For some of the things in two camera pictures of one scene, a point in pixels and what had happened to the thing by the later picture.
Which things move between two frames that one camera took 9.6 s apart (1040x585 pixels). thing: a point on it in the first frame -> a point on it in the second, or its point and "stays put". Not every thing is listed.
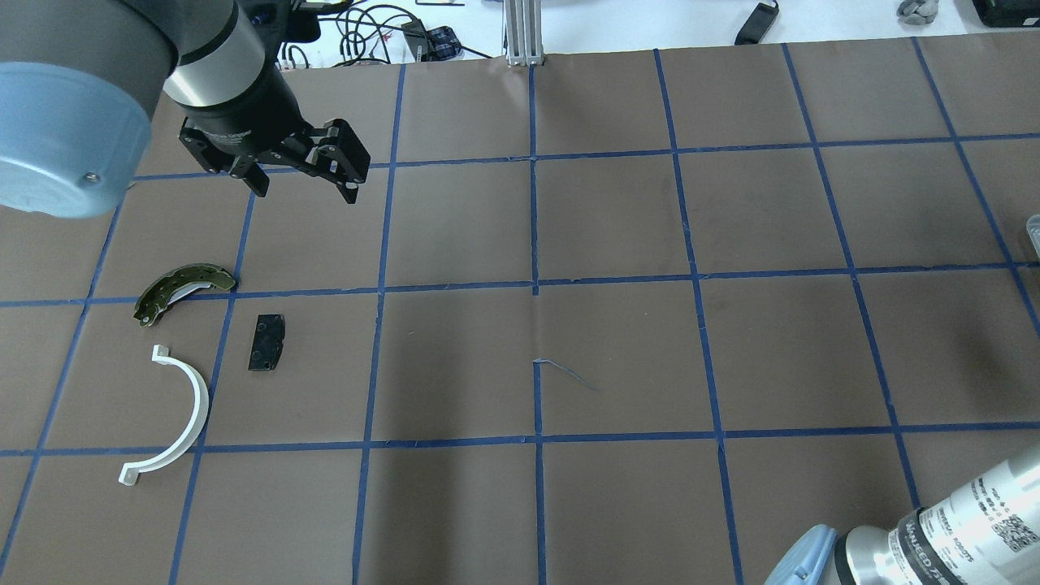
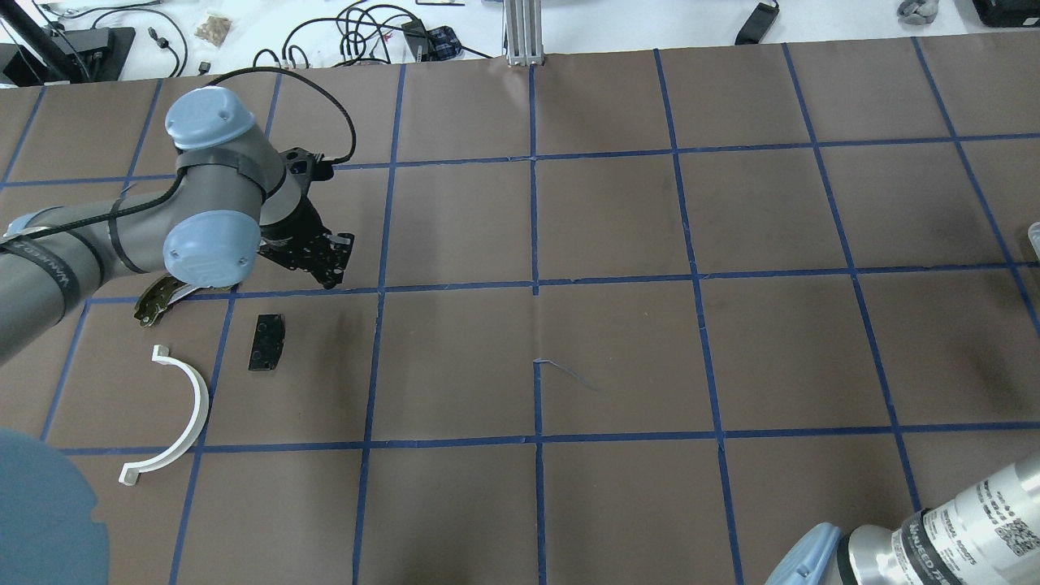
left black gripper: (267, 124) -> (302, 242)
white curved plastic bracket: (130, 472) stays put
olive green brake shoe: (176, 284) stays put
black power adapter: (758, 24) stays put
